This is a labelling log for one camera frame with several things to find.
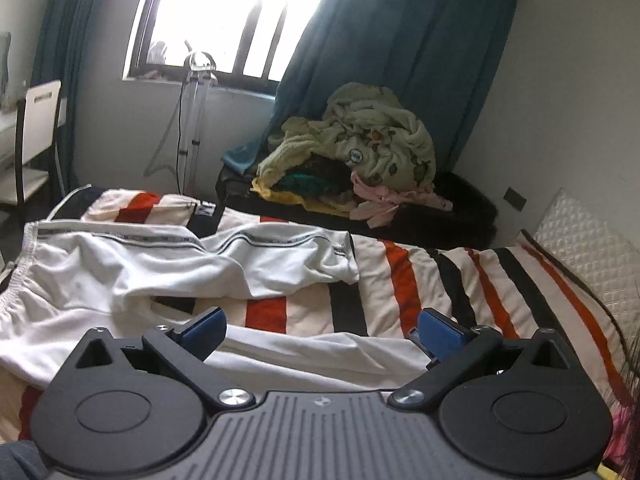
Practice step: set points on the dark framed window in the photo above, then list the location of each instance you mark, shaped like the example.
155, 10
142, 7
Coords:
249, 42

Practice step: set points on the teal curtain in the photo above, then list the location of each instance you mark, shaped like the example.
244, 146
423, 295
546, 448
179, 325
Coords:
439, 57
59, 53

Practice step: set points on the cream patterned fleece blanket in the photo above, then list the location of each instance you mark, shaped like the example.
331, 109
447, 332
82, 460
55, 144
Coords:
365, 128

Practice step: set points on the striped bed blanket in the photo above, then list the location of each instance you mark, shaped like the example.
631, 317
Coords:
514, 290

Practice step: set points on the garment steamer stand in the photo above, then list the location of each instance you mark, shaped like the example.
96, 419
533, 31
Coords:
177, 150

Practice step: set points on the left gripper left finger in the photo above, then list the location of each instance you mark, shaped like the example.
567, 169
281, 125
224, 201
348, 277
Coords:
182, 352

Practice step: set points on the white black chair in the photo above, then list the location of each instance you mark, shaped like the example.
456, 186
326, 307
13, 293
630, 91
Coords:
34, 148

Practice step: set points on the pink garment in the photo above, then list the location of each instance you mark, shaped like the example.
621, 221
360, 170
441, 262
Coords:
379, 204

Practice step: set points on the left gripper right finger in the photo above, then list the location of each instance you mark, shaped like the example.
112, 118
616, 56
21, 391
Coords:
458, 353

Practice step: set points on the teal curtain left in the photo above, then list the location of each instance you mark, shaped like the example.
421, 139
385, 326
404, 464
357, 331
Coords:
59, 53

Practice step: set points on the white sweatpants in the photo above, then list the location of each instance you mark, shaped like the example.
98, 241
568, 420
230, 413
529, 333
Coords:
73, 276

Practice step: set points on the black wall socket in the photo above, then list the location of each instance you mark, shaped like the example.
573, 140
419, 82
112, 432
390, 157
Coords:
514, 199

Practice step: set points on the white dressing table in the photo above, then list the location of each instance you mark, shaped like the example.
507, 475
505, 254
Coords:
11, 138

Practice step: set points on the teal curtain right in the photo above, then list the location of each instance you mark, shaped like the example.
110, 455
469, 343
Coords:
439, 57

